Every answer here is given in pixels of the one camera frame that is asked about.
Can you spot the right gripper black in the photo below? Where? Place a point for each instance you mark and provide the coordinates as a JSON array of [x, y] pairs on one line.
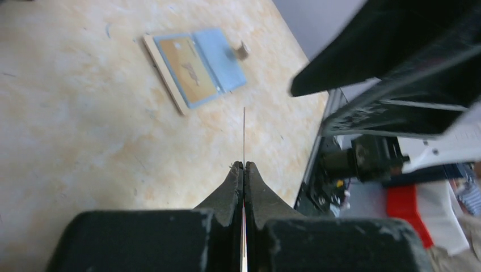
[[425, 56]]

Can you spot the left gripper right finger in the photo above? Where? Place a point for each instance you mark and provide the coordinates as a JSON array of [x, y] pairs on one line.
[[279, 238]]

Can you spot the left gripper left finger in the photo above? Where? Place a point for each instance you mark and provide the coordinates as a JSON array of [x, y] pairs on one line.
[[205, 238]]

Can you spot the gold VIP credit card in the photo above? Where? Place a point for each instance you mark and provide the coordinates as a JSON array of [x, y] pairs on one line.
[[187, 68]]

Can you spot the beige card holder wallet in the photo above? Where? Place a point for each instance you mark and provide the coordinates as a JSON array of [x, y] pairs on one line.
[[220, 58]]

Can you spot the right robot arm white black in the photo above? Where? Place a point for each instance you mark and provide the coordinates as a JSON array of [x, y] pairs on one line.
[[376, 157]]

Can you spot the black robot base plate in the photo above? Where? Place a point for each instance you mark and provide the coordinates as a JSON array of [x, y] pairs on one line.
[[316, 195]]

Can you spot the aluminium front rail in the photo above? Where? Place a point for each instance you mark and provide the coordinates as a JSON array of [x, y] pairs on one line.
[[324, 143]]

